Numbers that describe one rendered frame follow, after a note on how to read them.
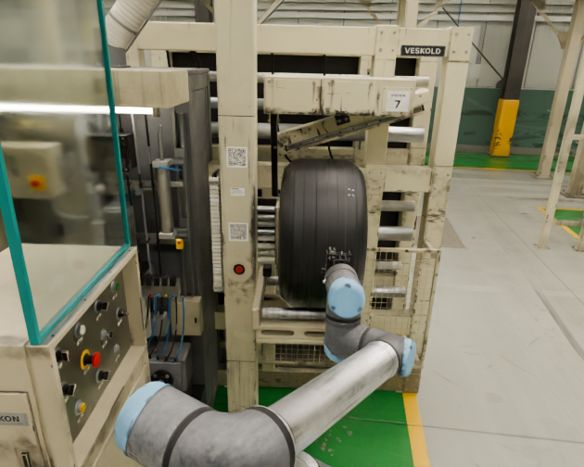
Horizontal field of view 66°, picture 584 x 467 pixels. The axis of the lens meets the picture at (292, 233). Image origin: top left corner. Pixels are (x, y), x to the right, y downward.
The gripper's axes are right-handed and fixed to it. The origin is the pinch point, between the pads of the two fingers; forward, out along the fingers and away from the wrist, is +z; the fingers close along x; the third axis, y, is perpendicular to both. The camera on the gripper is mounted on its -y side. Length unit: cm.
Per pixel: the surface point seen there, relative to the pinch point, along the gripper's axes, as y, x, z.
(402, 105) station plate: 53, -28, 49
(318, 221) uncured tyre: 11.6, 5.2, 10.3
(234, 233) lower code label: 1.5, 36.3, 29.7
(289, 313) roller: -29.0, 13.5, 26.2
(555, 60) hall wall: 203, -534, 883
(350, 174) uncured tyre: 26.8, -6.3, 23.2
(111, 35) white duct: 74, 87, 48
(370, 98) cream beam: 55, -15, 49
